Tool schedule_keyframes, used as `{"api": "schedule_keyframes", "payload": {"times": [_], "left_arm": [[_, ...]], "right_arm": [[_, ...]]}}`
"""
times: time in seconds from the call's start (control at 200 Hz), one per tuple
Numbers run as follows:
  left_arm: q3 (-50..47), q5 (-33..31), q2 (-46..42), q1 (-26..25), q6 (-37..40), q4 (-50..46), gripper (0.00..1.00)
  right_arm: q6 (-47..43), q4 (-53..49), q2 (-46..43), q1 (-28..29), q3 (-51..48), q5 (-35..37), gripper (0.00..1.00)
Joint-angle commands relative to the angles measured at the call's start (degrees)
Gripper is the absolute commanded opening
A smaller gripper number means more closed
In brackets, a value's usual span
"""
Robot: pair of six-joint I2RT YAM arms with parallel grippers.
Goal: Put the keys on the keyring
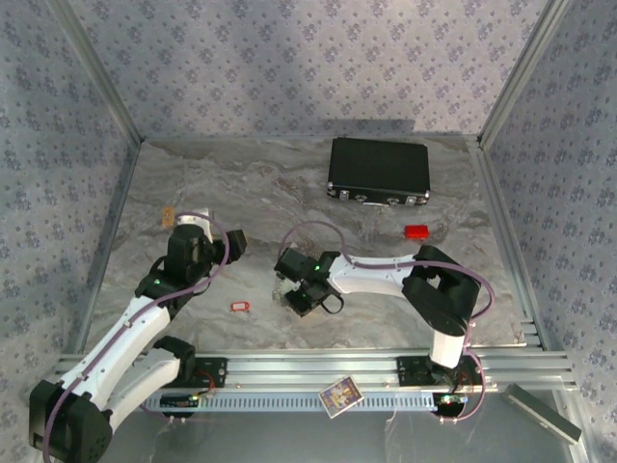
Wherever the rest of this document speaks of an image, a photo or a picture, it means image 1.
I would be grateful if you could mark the right aluminium side rail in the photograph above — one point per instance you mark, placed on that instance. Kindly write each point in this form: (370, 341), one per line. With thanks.
(503, 217)

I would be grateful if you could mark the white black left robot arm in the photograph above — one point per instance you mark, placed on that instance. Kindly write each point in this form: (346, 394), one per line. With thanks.
(130, 333)

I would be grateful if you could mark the small printed card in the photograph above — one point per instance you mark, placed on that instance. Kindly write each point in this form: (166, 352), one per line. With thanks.
(340, 397)

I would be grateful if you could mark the grey metal bar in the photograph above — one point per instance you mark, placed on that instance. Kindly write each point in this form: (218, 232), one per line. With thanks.
(540, 415)

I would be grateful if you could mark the left aluminium frame post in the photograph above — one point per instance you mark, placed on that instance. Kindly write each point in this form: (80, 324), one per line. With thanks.
(99, 72)

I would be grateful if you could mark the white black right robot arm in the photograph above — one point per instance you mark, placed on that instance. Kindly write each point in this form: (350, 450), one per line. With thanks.
(371, 275)

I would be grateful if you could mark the left aluminium side rail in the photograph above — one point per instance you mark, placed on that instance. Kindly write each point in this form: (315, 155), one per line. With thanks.
(108, 241)

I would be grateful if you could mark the red plastic cylinder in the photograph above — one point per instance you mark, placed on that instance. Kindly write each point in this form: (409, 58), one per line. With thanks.
(417, 232)

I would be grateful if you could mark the right aluminium frame post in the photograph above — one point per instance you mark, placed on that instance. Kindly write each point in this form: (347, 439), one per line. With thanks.
(523, 72)

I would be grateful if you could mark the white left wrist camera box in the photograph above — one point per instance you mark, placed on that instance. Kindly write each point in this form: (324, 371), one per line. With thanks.
(193, 219)

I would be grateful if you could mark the right circuit board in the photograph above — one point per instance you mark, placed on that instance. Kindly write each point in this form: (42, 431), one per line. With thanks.
(450, 400)

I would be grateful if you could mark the left circuit board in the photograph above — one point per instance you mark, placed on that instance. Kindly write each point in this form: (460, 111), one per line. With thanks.
(178, 400)

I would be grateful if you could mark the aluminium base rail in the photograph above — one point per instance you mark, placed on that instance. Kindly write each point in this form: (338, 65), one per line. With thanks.
(308, 371)

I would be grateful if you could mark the aluminium side rail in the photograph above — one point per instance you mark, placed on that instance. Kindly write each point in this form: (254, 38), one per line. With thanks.
(503, 217)
(108, 241)

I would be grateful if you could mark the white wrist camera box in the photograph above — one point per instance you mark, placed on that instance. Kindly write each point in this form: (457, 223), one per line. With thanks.
(291, 285)
(193, 219)

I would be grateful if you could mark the small wooden block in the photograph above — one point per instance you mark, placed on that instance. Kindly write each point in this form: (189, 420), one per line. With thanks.
(168, 217)

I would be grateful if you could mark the black hard case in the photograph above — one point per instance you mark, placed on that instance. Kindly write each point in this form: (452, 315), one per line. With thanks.
(378, 166)

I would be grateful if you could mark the aluminium frame post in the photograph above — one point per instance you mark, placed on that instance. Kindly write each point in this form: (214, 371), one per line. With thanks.
(523, 72)
(99, 72)

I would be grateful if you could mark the circuit board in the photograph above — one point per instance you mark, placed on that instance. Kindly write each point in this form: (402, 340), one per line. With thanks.
(450, 400)
(178, 400)

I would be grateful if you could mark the red key tag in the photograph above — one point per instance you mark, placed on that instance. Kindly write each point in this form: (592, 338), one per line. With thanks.
(238, 306)

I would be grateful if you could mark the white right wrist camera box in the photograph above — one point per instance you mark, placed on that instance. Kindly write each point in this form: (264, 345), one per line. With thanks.
(291, 285)

